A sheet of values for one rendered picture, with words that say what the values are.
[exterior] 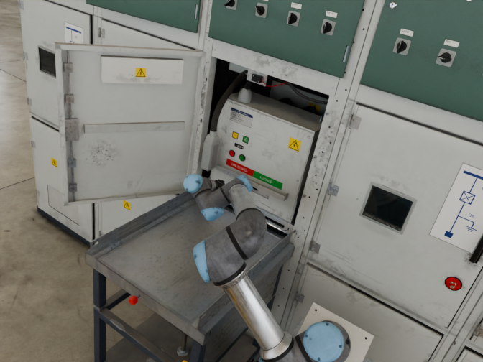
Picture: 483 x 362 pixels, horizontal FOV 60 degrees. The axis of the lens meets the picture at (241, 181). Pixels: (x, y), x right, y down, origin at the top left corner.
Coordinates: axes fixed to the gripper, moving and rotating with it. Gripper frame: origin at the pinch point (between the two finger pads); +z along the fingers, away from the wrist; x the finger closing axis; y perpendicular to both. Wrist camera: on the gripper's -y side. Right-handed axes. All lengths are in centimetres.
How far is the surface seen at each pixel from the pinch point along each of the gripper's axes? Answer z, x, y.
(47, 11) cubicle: -18, 45, -140
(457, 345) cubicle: 21, -13, 112
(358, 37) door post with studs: -30, 73, 36
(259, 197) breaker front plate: 14.7, 3.4, 10.7
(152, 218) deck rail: -12.4, -25.9, -21.8
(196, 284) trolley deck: -27.3, -35.1, 19.5
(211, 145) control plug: -5.7, 16.5, -14.0
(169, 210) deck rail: -2.2, -21.0, -21.9
